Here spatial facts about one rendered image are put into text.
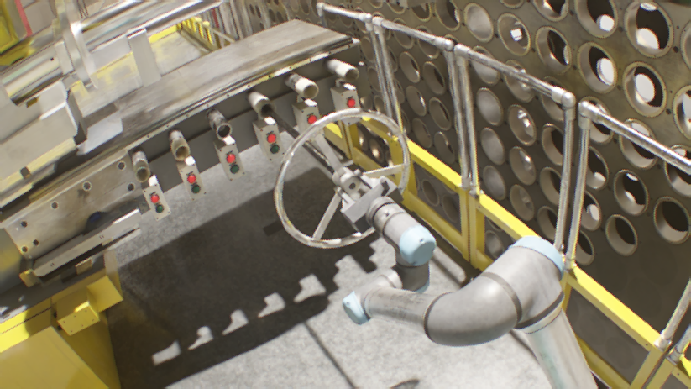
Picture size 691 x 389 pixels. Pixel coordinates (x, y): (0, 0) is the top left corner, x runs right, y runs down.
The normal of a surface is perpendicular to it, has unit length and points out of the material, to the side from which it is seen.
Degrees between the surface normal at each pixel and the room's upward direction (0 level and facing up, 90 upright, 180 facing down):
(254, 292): 0
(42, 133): 90
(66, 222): 90
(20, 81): 90
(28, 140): 90
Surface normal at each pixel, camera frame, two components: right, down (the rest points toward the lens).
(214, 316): -0.21, -0.78
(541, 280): 0.25, -0.24
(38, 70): 0.47, 0.45
